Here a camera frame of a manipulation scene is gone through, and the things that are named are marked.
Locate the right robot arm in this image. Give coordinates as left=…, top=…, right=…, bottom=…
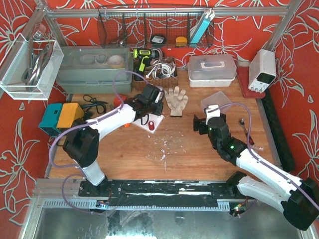
left=193, top=114, right=319, bottom=231

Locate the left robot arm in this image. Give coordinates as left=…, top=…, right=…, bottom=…
left=63, top=84, right=164, bottom=186

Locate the orange cube power adapter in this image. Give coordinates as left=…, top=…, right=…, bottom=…
left=113, top=96, right=126, bottom=107

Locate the small clear plastic bin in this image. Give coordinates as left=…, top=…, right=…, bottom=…
left=200, top=91, right=232, bottom=118

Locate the white knit work glove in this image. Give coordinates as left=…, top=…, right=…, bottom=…
left=164, top=86, right=189, bottom=118

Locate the woven wicker basket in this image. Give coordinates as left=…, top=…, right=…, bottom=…
left=144, top=57, right=178, bottom=88

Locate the black and green drill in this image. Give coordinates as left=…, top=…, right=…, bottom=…
left=133, top=48, right=161, bottom=81

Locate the clear lidded plastic container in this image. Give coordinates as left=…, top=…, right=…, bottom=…
left=187, top=54, right=237, bottom=88

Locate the red mat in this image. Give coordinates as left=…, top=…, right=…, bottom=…
left=237, top=66, right=266, bottom=99

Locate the grey plastic storage box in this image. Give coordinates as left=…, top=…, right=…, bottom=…
left=56, top=46, right=134, bottom=94

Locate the white bench power supply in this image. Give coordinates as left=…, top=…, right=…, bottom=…
left=248, top=49, right=276, bottom=94

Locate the yellow tape measure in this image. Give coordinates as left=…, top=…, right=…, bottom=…
left=175, top=36, right=188, bottom=48

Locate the teal flat box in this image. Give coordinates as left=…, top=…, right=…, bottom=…
left=189, top=17, right=211, bottom=47

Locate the yellow teal soldering station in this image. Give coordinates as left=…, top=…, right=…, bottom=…
left=38, top=103, right=84, bottom=136

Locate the white peg base plate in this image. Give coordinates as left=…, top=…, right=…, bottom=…
left=133, top=114, right=164, bottom=134

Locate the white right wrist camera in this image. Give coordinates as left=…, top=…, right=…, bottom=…
left=205, top=105, right=220, bottom=124

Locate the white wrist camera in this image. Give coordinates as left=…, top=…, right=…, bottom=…
left=205, top=105, right=220, bottom=124
left=154, top=86, right=164, bottom=104

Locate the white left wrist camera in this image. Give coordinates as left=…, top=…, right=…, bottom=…
left=154, top=86, right=164, bottom=104

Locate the red handled ratchet wrench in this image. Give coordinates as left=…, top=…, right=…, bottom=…
left=238, top=118, right=255, bottom=145

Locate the black power cable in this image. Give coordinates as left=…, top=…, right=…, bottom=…
left=79, top=94, right=113, bottom=120

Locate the white coiled cable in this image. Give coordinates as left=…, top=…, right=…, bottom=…
left=157, top=63, right=176, bottom=78

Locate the black wire hanging basket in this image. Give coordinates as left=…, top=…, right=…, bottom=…
left=97, top=5, right=215, bottom=49

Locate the clear acrylic wall box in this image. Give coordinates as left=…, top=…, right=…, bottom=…
left=0, top=34, right=64, bottom=101

